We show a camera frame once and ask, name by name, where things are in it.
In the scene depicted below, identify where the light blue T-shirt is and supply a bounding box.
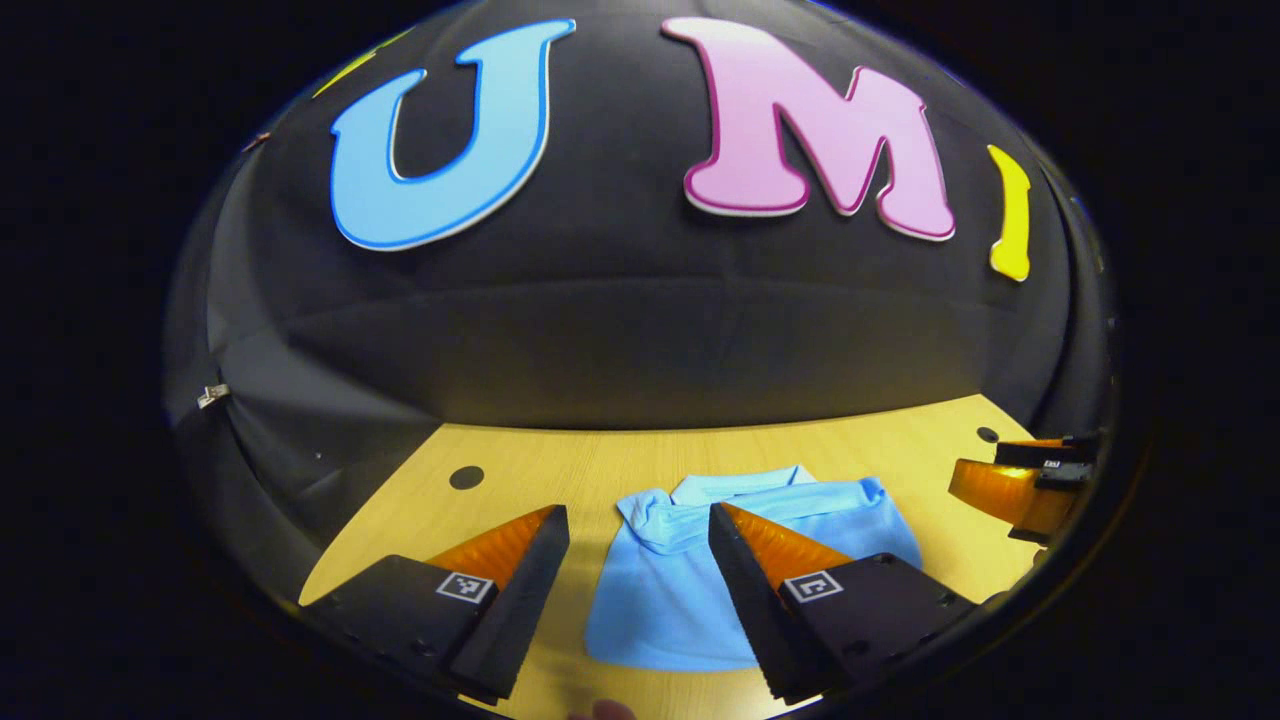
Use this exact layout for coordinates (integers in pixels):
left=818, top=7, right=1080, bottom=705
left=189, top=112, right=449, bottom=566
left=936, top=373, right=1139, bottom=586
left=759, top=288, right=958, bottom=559
left=585, top=465, right=923, bottom=673

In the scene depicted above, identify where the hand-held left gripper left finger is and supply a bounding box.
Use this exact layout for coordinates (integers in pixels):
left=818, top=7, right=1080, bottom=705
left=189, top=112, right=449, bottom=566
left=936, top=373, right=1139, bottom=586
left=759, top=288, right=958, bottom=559
left=300, top=504, right=571, bottom=701

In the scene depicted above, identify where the black backdrop cloth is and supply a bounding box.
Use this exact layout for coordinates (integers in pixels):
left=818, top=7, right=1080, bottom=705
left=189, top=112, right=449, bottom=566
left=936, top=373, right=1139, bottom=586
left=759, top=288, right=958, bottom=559
left=165, top=0, right=1116, bottom=611

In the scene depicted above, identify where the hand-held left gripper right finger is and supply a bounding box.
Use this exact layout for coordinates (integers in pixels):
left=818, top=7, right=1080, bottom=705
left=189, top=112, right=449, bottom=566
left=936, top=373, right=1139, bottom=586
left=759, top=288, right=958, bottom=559
left=708, top=503, right=979, bottom=704

